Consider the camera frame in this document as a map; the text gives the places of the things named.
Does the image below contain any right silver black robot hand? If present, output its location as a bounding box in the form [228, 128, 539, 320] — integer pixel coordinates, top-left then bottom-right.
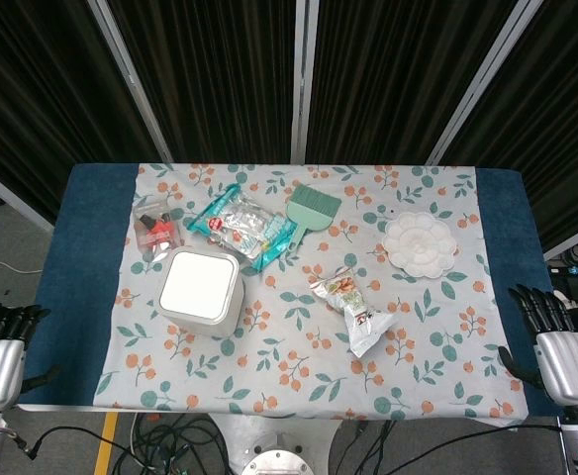
[497, 283, 578, 406]

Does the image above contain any silver robot base flange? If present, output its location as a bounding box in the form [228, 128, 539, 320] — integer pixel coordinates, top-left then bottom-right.
[241, 447, 313, 475]

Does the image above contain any white square container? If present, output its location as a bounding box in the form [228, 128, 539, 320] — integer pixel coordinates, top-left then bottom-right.
[157, 248, 246, 339]

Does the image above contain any floral tablecloth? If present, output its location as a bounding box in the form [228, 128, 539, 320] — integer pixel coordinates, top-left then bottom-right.
[92, 162, 530, 428]

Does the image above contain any blue table cover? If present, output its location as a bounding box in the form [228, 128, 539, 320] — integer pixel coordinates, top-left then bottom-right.
[17, 163, 564, 417]

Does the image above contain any white flower-shaped plate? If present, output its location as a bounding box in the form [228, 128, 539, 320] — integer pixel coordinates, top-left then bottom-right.
[381, 210, 458, 278]

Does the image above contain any clear bag with red items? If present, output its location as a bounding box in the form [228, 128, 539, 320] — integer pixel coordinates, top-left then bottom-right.
[133, 193, 186, 262]

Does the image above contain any silver nut snack packet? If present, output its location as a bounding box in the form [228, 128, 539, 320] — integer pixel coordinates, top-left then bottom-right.
[310, 265, 400, 358]

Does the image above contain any teal silver snack wrapper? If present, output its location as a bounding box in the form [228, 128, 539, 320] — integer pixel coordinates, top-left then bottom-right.
[186, 182, 304, 272]

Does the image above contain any green dustpan brush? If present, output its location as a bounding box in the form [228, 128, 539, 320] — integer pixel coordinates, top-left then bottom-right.
[285, 184, 343, 251]

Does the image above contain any black pleated curtain screen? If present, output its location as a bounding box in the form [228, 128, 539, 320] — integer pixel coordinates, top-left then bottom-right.
[0, 0, 578, 258]

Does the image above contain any black cable bundle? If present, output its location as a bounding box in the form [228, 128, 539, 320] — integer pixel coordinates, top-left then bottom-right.
[13, 413, 236, 475]

